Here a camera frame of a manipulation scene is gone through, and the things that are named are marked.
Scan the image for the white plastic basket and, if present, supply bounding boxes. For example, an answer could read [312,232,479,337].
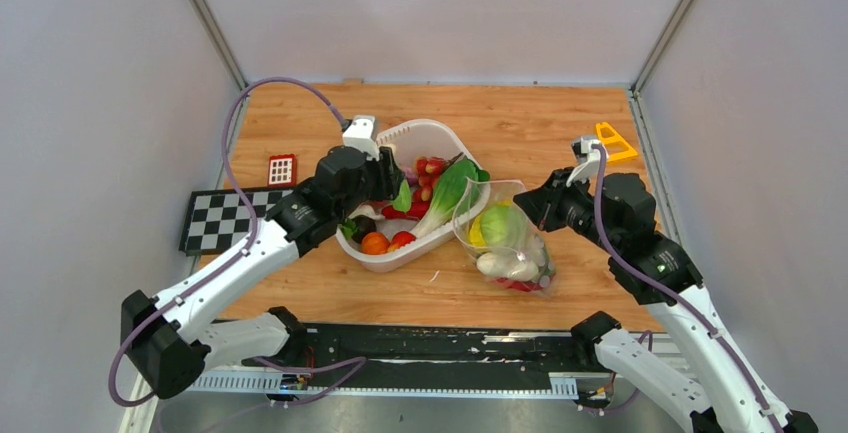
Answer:
[335,119,481,273]

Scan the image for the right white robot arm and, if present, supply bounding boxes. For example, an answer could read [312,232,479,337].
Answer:
[514,168,818,432]

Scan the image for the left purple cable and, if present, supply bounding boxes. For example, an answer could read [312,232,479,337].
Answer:
[107,76,349,409]

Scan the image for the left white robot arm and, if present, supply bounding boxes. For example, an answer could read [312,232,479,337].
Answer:
[108,146,405,407]

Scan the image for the red toy tomato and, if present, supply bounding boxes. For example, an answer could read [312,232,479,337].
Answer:
[386,231,416,252]
[494,278,545,293]

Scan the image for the green toy cabbage head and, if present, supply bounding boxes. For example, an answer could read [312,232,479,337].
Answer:
[479,202,527,248]

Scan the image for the long white toy radish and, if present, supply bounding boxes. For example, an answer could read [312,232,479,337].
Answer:
[380,143,397,157]

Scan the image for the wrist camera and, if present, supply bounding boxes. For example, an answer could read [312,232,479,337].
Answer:
[566,134,608,187]
[342,115,379,159]

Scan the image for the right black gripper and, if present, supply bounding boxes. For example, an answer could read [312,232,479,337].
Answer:
[512,166,619,254]

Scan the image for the clear pink zip bag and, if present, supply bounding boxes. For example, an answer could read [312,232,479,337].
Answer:
[451,180,556,294]

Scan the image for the yellow toy cabbage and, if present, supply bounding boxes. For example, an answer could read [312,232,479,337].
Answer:
[468,201,514,247]

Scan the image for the black white checkerboard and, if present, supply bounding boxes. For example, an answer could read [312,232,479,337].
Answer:
[178,187,296,257]

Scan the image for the red toy strawberries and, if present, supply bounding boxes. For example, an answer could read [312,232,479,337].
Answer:
[413,156,448,202]

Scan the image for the yellow plastic triangle frame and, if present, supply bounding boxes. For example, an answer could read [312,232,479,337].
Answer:
[595,121,639,163]

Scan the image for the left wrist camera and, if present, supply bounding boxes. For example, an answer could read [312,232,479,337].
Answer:
[342,115,379,159]

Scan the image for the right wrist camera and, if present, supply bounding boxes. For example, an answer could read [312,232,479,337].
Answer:
[566,134,608,187]

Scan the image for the long red toy pepper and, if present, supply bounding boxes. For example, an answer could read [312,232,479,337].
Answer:
[381,202,430,221]

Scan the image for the green toy leaf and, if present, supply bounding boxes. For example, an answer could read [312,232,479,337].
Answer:
[391,180,413,213]

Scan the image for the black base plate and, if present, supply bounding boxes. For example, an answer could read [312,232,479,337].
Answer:
[269,323,611,392]

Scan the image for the red white grid block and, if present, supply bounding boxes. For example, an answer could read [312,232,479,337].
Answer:
[267,154,298,187]

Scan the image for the white slotted cable duct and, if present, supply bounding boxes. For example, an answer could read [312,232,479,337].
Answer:
[192,370,580,400]

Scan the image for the orange toy pumpkin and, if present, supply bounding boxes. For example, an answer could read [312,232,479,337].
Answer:
[360,231,391,255]

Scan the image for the green toy bok choy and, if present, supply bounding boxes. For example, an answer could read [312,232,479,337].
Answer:
[410,158,490,239]

